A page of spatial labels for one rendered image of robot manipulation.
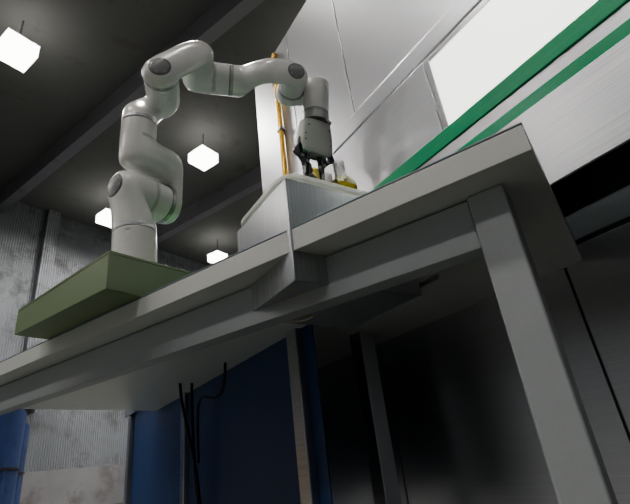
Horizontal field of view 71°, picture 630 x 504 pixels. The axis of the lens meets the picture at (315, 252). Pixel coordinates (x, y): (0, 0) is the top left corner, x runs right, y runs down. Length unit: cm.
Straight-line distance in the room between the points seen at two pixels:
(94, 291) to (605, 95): 78
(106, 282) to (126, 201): 33
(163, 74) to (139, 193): 30
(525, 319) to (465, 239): 11
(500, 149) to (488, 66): 58
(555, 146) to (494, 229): 20
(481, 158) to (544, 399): 24
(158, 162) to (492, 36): 80
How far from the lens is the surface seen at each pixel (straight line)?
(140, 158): 115
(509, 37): 106
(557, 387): 47
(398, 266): 54
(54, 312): 92
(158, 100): 125
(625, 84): 66
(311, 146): 126
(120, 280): 80
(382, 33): 147
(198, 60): 125
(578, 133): 67
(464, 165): 50
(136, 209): 106
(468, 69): 110
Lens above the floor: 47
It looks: 25 degrees up
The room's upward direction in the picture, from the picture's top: 7 degrees counter-clockwise
